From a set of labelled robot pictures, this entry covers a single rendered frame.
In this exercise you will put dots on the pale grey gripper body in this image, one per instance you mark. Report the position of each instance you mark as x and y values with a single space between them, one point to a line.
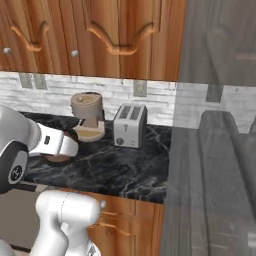
69 146

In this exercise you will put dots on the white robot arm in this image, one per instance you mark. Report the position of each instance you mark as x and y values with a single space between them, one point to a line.
63 213

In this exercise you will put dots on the brown round object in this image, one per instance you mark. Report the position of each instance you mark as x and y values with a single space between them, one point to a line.
58 158

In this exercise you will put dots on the beige coffee machine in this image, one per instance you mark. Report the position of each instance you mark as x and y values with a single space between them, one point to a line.
87 110

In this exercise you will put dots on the silver two-slot toaster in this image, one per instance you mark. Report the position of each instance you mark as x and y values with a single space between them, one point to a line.
128 130

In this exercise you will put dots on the small round silver knob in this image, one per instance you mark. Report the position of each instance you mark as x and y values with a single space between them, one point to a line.
102 204

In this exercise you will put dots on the wooden drawer front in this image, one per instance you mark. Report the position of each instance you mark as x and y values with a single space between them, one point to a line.
123 206

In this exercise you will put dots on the round silver cupboard knob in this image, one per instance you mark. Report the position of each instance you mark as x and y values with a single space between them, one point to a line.
7 51
74 53

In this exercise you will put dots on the wooden base cupboard door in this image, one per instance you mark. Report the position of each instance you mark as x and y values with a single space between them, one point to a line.
126 240

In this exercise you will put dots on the grey fridge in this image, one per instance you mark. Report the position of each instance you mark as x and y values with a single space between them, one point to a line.
213 140

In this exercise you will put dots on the grey wall socket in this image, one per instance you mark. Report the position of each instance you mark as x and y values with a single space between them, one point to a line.
140 88
25 81
40 81

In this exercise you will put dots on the wooden wall cupboard door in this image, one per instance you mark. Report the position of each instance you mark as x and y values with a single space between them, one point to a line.
30 20
133 23

